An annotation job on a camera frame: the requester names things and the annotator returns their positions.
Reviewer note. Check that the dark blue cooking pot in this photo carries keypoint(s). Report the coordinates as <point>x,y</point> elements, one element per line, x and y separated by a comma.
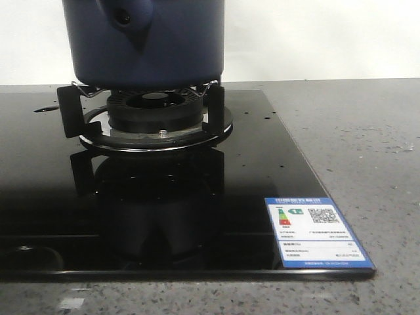
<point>146,44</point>

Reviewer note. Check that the black gas burner head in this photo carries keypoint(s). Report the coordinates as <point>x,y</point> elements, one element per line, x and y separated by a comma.
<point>141,112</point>

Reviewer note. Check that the blue energy label sticker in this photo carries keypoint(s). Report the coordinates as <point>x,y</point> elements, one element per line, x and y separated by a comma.
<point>313,233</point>

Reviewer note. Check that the black pan support grate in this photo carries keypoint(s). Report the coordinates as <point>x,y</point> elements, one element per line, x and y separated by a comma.
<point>94,130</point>

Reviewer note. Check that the black glass gas hob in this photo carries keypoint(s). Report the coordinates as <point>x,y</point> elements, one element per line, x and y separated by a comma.
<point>73,214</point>

